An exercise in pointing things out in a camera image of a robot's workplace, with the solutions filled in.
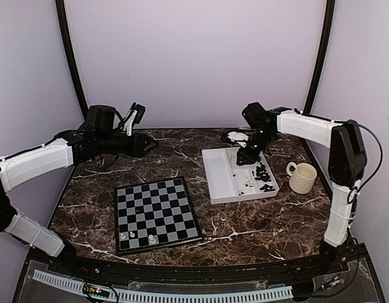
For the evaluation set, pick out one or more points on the black frame post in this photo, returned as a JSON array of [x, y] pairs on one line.
[[321, 55], [70, 57]]

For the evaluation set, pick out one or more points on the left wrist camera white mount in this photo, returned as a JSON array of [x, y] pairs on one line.
[[133, 117]]

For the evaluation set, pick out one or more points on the left black frame post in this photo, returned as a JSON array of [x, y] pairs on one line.
[[70, 57]]

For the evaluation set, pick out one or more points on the pile of white chess pieces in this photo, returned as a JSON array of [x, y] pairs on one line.
[[242, 175]]

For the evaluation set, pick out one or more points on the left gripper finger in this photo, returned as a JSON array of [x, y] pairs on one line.
[[150, 140], [150, 148]]

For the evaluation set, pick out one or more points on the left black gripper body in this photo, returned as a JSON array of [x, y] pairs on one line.
[[137, 145]]

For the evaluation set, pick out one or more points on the white plastic compartment tray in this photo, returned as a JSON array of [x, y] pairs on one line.
[[229, 182]]

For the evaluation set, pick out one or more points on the cream ribbed mug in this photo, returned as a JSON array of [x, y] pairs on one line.
[[302, 177]]

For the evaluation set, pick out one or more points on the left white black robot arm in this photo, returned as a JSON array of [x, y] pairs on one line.
[[104, 131]]

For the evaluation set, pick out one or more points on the white slotted cable duct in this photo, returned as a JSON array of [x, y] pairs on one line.
[[100, 293]]

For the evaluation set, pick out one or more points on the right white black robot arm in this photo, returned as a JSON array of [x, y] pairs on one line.
[[347, 155]]

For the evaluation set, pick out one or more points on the pile of black chess pieces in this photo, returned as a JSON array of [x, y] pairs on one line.
[[262, 178]]

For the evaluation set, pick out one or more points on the black front rail base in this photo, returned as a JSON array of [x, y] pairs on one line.
[[351, 278]]

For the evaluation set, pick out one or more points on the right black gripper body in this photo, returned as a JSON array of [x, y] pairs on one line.
[[253, 154]]

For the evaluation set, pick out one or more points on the right black frame post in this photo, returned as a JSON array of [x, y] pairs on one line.
[[321, 55]]

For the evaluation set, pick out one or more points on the black grey chessboard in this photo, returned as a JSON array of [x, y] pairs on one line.
[[160, 208]]

